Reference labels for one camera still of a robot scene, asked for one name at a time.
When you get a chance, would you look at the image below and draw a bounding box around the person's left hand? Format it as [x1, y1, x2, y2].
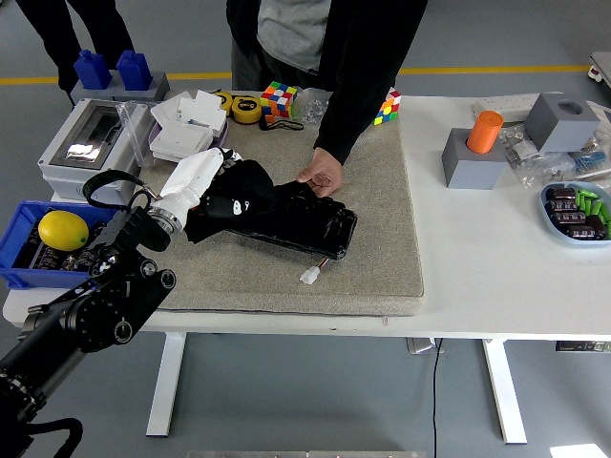
[295, 147, 345, 198]

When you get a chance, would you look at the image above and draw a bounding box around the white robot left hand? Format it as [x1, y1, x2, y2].
[156, 146, 253, 219]

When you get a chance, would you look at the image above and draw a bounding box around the black rag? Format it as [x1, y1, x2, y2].
[184, 159, 297, 246]

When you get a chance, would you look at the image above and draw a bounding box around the black glossy panel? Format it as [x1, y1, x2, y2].
[223, 180, 359, 261]

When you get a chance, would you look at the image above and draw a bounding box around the purple tray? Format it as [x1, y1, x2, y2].
[148, 116, 230, 166]

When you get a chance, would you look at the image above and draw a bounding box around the clear empty plastic bag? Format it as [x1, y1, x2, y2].
[116, 99, 161, 168]

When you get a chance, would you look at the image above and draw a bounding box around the clear bag of screws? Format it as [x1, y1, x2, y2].
[290, 88, 333, 126]

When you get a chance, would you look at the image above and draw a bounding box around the white plate with blue mark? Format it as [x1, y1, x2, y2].
[179, 90, 228, 131]

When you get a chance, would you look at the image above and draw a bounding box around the white plain plate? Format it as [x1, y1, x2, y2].
[151, 97, 185, 126]

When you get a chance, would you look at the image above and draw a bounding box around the yellow tape measure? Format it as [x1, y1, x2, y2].
[209, 90, 235, 115]
[232, 94, 263, 125]

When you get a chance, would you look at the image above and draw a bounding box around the colourful puzzle cube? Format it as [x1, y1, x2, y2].
[371, 87, 402, 128]
[260, 79, 298, 123]

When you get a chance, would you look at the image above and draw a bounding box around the grey two-slot base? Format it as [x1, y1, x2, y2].
[70, 70, 172, 102]

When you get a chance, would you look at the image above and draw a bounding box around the blue bottle-shaped block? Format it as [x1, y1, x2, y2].
[74, 49, 114, 91]
[116, 49, 154, 92]

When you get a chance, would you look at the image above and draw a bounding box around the grey-brown mat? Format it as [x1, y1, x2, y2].
[105, 93, 426, 317]

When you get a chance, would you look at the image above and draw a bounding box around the yellow lemon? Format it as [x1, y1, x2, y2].
[37, 210, 91, 252]

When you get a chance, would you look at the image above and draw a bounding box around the grey block holding cylinder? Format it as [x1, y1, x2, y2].
[441, 127, 511, 191]

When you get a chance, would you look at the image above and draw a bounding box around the orange cylinder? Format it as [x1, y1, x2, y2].
[466, 110, 505, 155]

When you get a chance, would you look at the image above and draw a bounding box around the blue plastic bin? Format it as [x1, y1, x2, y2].
[0, 199, 125, 291]

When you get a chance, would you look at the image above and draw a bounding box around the person in dark trousers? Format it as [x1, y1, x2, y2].
[13, 0, 136, 109]

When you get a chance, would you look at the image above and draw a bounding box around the white table leg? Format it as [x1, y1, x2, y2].
[479, 338, 529, 445]
[145, 332, 187, 438]

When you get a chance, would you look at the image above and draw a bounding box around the clear bag of metal parts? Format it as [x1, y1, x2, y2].
[498, 121, 577, 190]

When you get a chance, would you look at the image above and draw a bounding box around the light blue tray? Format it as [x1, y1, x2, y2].
[538, 179, 611, 248]

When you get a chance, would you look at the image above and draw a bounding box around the grey block with round hole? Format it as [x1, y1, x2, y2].
[523, 93, 601, 154]

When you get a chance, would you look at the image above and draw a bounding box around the bag of blue resistors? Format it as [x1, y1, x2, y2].
[570, 137, 611, 180]

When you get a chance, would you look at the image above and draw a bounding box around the black table control box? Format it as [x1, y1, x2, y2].
[555, 341, 611, 354]

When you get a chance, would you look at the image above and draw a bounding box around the black strap loop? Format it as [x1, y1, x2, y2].
[259, 116, 306, 133]

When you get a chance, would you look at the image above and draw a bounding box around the white connector with wires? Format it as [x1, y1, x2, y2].
[299, 257, 330, 286]

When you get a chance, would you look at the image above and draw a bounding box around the grey electrical enclosure box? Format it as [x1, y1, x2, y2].
[37, 97, 158, 204]

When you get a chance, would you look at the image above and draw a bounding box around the grey under-table bracket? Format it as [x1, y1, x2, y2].
[405, 337, 445, 355]

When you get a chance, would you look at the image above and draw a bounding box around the black floor cable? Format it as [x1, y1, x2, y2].
[431, 338, 440, 458]

